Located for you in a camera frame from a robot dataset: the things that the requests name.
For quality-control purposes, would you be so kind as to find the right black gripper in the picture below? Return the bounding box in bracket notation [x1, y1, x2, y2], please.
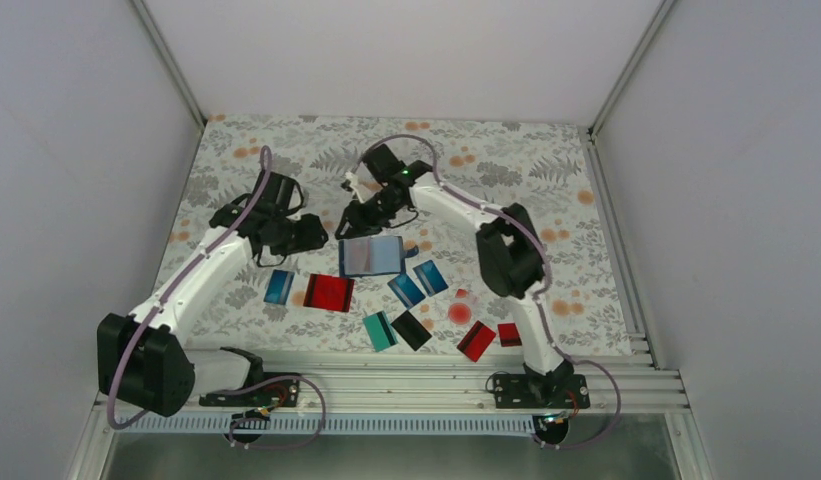
[335, 189, 404, 240]

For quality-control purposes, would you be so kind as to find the dark blue card holder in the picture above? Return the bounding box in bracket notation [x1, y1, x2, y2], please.
[339, 236, 419, 278]

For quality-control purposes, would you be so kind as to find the teal card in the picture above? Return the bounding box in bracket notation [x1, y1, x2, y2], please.
[363, 311, 398, 352]

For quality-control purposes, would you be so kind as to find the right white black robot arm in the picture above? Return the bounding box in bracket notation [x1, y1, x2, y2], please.
[335, 142, 574, 407]

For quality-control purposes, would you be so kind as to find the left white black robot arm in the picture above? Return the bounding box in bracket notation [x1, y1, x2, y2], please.
[96, 172, 328, 429]

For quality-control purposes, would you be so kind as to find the blue card far left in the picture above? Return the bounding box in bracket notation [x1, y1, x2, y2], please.
[264, 269, 295, 306]

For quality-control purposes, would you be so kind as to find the blue card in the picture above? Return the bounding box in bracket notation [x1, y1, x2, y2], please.
[413, 260, 448, 296]
[387, 273, 425, 309]
[264, 269, 295, 306]

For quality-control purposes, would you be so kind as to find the red card upper stack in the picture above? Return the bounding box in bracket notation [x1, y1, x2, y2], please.
[303, 274, 333, 311]

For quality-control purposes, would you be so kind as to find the red card overlapping stack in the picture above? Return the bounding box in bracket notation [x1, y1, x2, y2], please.
[325, 277, 355, 312]

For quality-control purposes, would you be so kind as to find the blue card centre right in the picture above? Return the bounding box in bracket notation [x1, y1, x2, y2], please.
[413, 260, 448, 296]

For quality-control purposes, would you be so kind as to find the black card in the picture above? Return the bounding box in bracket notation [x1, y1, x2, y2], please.
[391, 310, 432, 351]

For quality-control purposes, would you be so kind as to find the white card red circle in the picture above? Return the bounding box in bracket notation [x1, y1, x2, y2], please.
[447, 288, 477, 326]

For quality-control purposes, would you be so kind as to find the floral patterned table mat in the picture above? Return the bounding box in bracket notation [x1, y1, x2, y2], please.
[159, 115, 633, 357]

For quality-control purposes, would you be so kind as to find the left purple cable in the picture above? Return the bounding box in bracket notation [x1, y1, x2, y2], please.
[105, 145, 328, 452]

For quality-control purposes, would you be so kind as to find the purple cable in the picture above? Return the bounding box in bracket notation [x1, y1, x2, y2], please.
[356, 134, 623, 453]
[105, 145, 328, 452]

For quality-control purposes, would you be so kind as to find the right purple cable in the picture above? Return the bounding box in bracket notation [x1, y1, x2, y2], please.
[356, 134, 623, 453]

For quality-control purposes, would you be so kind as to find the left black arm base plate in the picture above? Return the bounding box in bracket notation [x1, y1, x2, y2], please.
[198, 372, 301, 409]

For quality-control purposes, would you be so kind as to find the aluminium front rail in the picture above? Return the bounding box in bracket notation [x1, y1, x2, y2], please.
[91, 360, 691, 415]

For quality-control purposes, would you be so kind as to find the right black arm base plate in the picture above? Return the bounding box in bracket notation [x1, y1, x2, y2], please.
[484, 371, 591, 410]

